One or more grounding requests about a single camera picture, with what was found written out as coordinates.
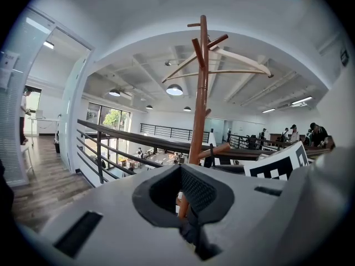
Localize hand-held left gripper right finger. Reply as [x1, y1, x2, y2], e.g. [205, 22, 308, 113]
[180, 164, 322, 266]

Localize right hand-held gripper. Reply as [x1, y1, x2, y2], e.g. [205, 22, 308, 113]
[243, 141, 353, 219]

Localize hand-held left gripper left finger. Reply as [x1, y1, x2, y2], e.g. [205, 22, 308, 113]
[26, 164, 198, 266]

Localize brown wooden coat rack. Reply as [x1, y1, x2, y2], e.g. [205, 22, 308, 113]
[161, 14, 231, 221]

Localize black side balcony railing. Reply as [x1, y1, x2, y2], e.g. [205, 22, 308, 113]
[227, 133, 267, 151]

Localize dark railing with wooden handrail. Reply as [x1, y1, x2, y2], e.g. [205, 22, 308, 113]
[76, 119, 336, 185]

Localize large glass window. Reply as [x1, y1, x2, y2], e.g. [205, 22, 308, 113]
[86, 101, 131, 160]

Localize light wooden clothes hanger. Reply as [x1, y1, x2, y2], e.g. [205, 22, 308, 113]
[161, 45, 275, 84]

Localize black railing across atrium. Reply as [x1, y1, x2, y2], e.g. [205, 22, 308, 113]
[139, 122, 211, 144]

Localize glass partition door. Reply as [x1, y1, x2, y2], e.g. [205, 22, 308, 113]
[0, 6, 95, 188]

